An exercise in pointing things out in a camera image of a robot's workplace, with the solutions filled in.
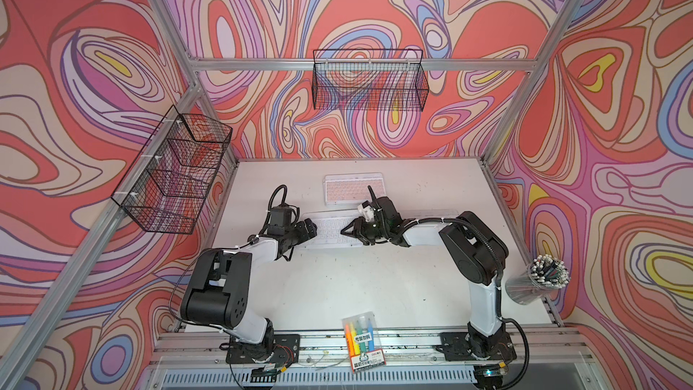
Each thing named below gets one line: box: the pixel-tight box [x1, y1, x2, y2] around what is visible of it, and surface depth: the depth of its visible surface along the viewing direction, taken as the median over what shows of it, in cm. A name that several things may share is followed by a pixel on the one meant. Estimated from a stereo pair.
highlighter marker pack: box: [341, 311, 387, 374], surface depth 76 cm
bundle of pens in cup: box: [505, 253, 572, 306], surface depth 73 cm
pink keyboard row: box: [325, 178, 386, 202], surface depth 109 cm
